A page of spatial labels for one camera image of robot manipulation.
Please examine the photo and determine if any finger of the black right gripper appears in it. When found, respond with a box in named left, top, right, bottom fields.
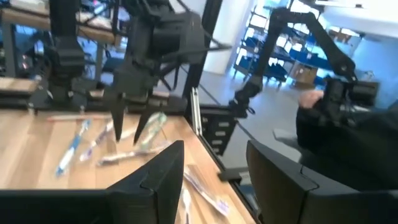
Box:
left=133, top=107, right=155, bottom=145
left=111, top=93, right=126, bottom=143

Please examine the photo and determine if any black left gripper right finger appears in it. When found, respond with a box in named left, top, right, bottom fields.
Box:
left=246, top=139, right=398, bottom=224

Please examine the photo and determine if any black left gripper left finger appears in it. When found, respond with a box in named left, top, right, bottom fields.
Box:
left=0, top=140, right=185, bottom=224

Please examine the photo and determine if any wrapped green toothbrush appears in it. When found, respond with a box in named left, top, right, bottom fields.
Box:
left=97, top=141, right=172, bottom=166
left=136, top=111, right=169, bottom=151

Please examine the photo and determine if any wrapped orange toothbrush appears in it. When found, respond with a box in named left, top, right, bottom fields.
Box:
left=46, top=113, right=113, bottom=123

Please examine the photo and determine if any wrapped blue toothbrush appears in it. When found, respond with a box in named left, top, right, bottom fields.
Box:
left=55, top=119, right=91, bottom=177

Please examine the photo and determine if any wooden background table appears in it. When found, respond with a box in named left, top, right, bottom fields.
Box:
left=0, top=6, right=121, bottom=44

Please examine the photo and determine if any person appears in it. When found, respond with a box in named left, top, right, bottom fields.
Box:
left=295, top=90, right=398, bottom=191

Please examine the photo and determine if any person's hand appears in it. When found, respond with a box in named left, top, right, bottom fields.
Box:
left=298, top=90, right=325, bottom=110

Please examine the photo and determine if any black handheld controller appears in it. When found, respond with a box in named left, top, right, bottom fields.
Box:
left=323, top=77, right=380, bottom=113

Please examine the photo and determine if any cardboard box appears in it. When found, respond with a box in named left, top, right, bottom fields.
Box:
left=288, top=63, right=318, bottom=86

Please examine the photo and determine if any blue storage rack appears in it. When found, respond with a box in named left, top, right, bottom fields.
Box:
left=233, top=6, right=333, bottom=83

